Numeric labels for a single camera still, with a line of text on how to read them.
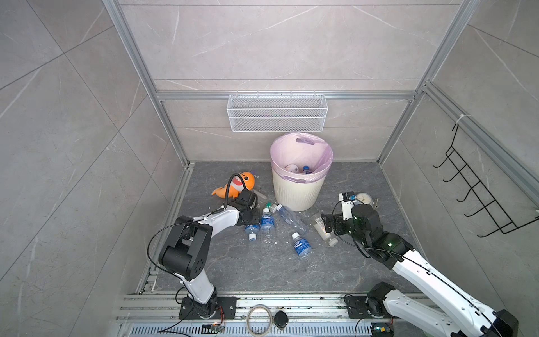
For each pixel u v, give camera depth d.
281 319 0.64
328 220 0.67
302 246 0.82
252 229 0.88
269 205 0.97
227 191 0.71
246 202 0.75
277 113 1.01
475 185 0.68
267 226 0.89
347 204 0.65
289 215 0.93
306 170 1.03
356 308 0.73
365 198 1.00
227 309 0.73
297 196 0.89
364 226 0.55
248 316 0.71
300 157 1.00
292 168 1.01
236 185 1.00
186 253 0.46
